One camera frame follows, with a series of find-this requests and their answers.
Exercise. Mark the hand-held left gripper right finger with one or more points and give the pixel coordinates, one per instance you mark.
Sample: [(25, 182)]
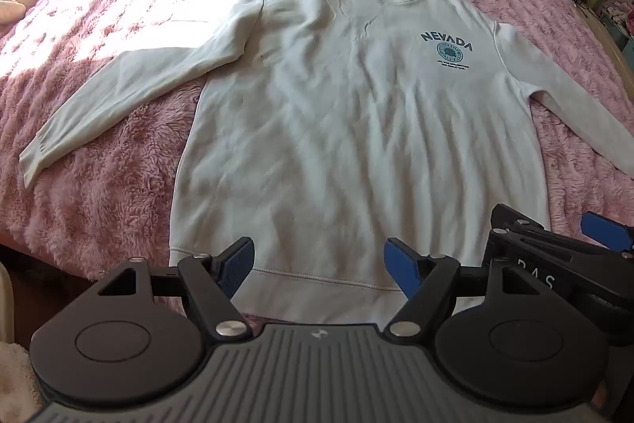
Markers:
[(401, 264)]

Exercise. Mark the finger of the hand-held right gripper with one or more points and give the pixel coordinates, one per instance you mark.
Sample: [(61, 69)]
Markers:
[(608, 228)]

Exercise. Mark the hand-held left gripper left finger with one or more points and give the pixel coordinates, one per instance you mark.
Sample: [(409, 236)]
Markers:
[(236, 265)]

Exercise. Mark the white printed sweatshirt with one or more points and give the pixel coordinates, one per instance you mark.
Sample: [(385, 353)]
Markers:
[(346, 130)]

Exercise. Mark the red pink clothes pile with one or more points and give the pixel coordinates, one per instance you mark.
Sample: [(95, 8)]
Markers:
[(619, 14)]

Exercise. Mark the beige fluffy cloth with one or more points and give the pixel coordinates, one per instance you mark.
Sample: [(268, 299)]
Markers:
[(15, 378)]

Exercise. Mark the pink fuzzy blanket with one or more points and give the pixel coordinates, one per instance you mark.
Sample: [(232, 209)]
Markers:
[(124, 31)]

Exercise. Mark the peach round cushion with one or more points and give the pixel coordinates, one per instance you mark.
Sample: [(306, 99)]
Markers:
[(11, 9)]

